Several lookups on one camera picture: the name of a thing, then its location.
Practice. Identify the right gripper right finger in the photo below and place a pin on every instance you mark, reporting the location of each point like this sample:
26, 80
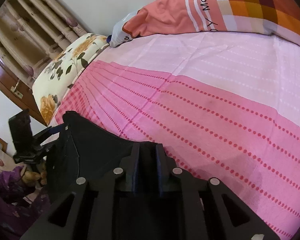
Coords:
168, 173

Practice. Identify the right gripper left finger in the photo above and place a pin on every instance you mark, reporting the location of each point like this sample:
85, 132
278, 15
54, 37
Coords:
130, 166

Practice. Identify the black pants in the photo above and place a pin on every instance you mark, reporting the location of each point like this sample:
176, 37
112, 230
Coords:
84, 149

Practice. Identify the left hand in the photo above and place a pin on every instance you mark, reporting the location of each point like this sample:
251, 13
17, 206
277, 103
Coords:
32, 178

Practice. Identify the floral cream pillow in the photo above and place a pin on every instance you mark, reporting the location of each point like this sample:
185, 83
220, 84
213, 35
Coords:
50, 87

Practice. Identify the pink bedsheet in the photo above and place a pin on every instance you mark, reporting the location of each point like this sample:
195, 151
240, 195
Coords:
224, 105

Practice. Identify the beige patterned curtain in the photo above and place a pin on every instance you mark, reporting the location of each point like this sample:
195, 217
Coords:
32, 34

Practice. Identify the blue white pillow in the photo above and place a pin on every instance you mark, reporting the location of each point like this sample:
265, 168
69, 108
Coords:
120, 36

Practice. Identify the orange checked pillow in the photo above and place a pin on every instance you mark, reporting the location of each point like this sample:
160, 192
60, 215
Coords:
267, 17

